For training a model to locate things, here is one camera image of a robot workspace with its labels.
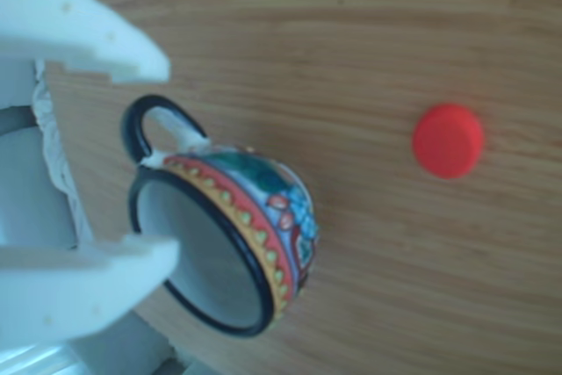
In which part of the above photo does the red plastic bottle cap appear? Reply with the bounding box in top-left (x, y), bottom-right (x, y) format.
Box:
top-left (411, 103), bottom-right (486, 181)

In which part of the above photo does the colourful patterned ceramic cup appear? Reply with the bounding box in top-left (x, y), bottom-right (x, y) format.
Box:
top-left (121, 93), bottom-right (320, 340)

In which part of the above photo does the white knitted blanket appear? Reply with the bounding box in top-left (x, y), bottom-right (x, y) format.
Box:
top-left (31, 58), bottom-right (87, 249)

